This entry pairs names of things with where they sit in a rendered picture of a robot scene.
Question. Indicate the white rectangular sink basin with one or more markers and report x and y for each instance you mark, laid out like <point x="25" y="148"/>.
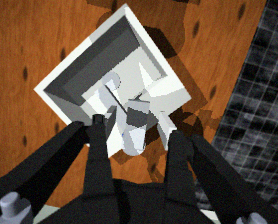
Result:
<point x="121" y="55"/>

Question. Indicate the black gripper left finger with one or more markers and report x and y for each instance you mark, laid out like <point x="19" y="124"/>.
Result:
<point x="27" y="187"/>

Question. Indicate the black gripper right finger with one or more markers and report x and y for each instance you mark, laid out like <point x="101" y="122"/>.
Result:
<point x="233" y="200"/>

